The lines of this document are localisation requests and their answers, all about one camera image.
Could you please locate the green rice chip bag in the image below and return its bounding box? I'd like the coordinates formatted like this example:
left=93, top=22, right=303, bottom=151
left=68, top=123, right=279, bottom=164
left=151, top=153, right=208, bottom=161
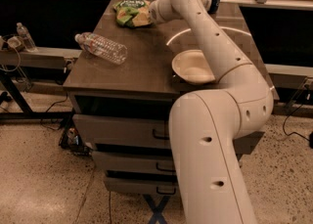
left=113, top=0, right=152, bottom=28

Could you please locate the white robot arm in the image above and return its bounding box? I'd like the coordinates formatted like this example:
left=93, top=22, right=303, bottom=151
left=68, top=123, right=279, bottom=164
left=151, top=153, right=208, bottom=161
left=150, top=0, right=274, bottom=224

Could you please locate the grey drawer cabinet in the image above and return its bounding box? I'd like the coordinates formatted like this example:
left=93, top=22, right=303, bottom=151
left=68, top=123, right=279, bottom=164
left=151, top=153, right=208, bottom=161
left=63, top=0, right=281, bottom=197

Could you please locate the white paper bowl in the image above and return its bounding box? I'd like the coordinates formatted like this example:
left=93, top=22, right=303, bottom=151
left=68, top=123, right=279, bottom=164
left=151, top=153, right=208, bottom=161
left=172, top=50, right=215, bottom=85

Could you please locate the clear plastic water bottle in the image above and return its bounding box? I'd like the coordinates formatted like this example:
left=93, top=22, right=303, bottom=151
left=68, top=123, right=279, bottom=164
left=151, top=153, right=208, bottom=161
left=74, top=32, right=127, bottom=65

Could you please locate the top grey drawer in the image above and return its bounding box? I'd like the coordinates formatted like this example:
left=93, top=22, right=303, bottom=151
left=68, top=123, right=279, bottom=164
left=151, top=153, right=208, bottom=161
left=72, top=113, right=265, bottom=156

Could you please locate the grey drawer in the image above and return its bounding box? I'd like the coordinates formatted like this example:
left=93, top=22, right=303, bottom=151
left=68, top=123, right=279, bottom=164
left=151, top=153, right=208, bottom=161
left=104, top=177, right=180, bottom=196
left=92, top=150, right=244, bottom=177
left=72, top=113, right=265, bottom=156

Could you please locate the middle grey drawer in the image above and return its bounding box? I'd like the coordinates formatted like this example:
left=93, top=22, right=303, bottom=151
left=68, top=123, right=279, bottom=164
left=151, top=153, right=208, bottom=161
left=92, top=150, right=244, bottom=177

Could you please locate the bottom grey drawer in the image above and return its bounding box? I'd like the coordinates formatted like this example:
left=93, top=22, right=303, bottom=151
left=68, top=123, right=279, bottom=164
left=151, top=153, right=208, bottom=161
left=104, top=177, right=180, bottom=196

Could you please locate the black power strip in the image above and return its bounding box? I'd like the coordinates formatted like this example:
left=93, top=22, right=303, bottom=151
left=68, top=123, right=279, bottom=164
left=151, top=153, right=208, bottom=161
left=59, top=118, right=91, bottom=157

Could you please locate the grey side bench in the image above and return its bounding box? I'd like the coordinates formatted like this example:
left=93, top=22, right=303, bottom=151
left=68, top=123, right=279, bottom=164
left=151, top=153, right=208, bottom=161
left=0, top=47, right=81, bottom=69

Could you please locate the small upright water bottle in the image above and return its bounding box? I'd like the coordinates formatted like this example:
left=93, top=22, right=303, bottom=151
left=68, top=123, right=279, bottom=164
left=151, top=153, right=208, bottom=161
left=17, top=22, right=37, bottom=52

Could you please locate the black floor cable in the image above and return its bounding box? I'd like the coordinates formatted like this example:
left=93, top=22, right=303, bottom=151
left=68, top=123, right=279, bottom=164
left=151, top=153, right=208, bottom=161
left=282, top=84, right=313, bottom=143

